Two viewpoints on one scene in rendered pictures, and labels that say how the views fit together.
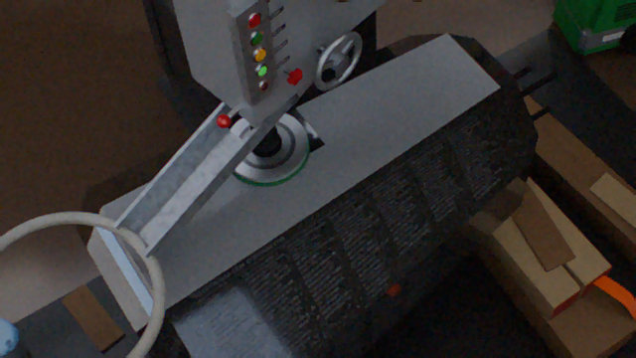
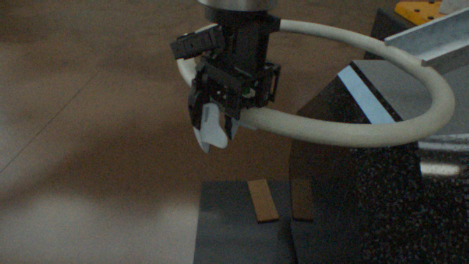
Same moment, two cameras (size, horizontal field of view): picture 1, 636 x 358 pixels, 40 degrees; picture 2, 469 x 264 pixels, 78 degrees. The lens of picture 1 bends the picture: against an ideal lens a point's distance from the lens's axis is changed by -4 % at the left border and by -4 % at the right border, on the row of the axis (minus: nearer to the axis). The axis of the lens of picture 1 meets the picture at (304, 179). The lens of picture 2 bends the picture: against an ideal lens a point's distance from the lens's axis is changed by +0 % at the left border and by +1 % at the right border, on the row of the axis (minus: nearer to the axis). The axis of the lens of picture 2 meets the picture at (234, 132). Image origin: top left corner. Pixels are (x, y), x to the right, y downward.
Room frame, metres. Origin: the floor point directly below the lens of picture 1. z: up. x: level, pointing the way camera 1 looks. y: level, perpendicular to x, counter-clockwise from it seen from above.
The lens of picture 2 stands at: (0.38, 0.49, 1.18)
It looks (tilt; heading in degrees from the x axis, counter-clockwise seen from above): 38 degrees down; 25
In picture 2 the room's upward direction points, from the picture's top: straight up
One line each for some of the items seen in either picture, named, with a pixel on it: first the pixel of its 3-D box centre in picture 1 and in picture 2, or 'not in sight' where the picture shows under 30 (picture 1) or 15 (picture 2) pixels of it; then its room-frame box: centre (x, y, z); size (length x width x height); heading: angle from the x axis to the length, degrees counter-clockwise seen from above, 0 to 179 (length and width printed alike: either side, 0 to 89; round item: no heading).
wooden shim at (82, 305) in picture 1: (92, 317); (262, 199); (1.30, 0.77, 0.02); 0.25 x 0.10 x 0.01; 35
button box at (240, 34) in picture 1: (254, 51); not in sight; (1.19, 0.07, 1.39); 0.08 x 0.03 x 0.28; 130
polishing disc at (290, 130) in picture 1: (265, 145); not in sight; (1.32, 0.09, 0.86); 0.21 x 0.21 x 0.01
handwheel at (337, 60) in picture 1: (326, 53); not in sight; (1.31, -0.08, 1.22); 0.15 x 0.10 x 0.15; 130
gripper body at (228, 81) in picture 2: not in sight; (236, 59); (0.69, 0.63, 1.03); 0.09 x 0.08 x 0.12; 70
